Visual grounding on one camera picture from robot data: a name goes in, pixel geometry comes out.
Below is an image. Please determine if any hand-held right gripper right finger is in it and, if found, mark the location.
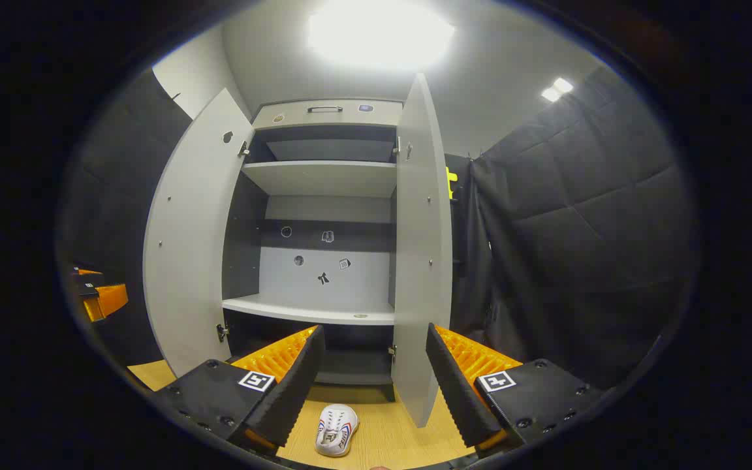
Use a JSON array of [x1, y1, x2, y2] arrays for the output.
[[426, 323, 605, 451]]

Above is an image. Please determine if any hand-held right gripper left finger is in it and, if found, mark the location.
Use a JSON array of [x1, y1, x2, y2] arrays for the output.
[[154, 324, 326, 456]]

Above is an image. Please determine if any white striped shoe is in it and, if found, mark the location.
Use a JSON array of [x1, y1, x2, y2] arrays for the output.
[[315, 403, 360, 458]]

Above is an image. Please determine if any grey door with bar handle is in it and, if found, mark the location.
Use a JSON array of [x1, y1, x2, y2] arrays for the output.
[[143, 88, 256, 378]]

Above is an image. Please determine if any grey shoe cabinet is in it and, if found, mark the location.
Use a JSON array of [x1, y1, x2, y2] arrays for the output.
[[223, 98, 409, 402]]

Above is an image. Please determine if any grey cabinet drawer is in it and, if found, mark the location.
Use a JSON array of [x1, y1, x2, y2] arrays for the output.
[[252, 99, 404, 129]]

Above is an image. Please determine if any small ceiling light panel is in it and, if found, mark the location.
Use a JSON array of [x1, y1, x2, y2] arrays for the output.
[[541, 77, 574, 103]]

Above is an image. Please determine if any large ceiling light panel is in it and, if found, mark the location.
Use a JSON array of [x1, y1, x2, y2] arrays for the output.
[[307, 0, 455, 69]]

